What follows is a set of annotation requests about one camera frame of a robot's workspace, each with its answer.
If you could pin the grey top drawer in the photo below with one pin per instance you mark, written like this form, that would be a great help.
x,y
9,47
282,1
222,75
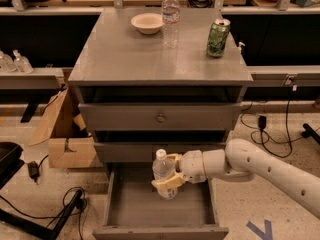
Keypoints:
x,y
155,117

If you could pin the right sanitizer pump bottle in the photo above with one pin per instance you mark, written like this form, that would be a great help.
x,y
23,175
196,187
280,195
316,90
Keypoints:
x,y
22,63

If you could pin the grey middle drawer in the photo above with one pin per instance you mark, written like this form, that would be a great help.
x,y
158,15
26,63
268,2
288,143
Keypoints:
x,y
144,152

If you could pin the white bowl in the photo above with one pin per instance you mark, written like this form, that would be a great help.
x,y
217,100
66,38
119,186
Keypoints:
x,y
147,23

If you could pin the black metal stand leg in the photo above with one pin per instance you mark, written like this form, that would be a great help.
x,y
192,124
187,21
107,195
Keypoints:
x,y
47,227

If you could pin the grey drawer cabinet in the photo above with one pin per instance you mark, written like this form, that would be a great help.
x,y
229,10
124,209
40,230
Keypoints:
x,y
120,65

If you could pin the open cardboard box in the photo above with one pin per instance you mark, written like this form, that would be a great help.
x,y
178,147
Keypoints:
x,y
61,125

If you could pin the black power adapter left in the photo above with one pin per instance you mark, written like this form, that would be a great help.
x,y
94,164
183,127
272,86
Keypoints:
x,y
33,170

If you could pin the grey open bottom drawer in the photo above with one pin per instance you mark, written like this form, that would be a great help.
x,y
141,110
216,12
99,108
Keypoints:
x,y
135,211

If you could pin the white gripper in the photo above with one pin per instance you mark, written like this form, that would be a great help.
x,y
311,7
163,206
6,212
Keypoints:
x,y
191,167

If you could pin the black chair base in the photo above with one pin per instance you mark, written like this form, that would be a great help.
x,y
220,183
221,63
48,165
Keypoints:
x,y
10,161

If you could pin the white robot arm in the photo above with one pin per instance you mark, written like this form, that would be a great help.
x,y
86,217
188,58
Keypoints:
x,y
239,161

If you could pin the sanitizer pump bottle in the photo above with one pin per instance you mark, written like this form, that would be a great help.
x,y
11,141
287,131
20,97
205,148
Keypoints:
x,y
6,62
22,63

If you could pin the black power adapter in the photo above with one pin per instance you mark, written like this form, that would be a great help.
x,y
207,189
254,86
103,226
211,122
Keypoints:
x,y
262,120
33,170

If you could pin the small white pump bottle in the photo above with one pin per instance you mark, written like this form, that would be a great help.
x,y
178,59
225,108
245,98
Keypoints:
x,y
241,47

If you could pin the tall clear water bottle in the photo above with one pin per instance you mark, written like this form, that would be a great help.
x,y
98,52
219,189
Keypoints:
x,y
170,12

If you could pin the green soda can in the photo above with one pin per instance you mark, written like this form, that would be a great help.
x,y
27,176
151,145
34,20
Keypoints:
x,y
217,37

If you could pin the left sanitizer pump bottle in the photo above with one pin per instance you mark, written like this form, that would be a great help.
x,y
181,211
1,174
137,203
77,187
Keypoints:
x,y
6,62

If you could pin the black power adapter right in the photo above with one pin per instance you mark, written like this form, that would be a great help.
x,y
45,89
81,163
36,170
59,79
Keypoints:
x,y
262,120

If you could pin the small clear plastic bottle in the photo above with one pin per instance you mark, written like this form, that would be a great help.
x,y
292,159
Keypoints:
x,y
163,169

